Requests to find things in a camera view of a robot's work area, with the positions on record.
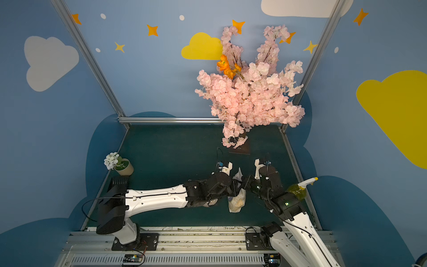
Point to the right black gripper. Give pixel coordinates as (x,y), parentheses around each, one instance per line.
(259,182)

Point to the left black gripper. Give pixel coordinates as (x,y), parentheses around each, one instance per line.
(228,183)

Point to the clear plastic oats bag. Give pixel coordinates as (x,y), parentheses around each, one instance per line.
(237,202)

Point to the white patterned breakfast bowl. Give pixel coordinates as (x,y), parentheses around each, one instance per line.
(211,203)

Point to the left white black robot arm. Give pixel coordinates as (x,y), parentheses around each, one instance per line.
(120,203)

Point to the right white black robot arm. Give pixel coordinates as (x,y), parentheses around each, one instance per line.
(286,205)

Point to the green spray bottle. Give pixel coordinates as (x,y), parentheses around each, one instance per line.
(299,190)

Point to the right electronics board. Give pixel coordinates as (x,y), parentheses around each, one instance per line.
(272,260)

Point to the electronics board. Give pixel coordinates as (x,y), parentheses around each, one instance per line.
(132,259)
(272,260)

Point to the white flower in beige pot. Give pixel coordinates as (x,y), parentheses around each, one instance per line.
(113,161)

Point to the pink cherry blossom tree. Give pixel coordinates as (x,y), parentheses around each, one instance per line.
(245,95)

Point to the left electronics board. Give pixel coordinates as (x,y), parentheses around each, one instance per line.
(132,259)

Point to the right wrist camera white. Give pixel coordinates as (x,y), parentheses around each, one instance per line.
(259,163)

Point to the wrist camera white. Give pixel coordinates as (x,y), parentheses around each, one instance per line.
(259,163)
(225,167)

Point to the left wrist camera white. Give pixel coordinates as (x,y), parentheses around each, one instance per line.
(225,167)

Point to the brown tree base plate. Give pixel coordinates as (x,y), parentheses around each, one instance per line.
(243,149)

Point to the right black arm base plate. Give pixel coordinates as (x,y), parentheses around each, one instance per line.
(254,242)

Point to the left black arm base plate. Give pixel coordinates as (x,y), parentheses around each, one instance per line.
(145,242)

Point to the aluminium front rail frame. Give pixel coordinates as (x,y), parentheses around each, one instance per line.
(178,247)

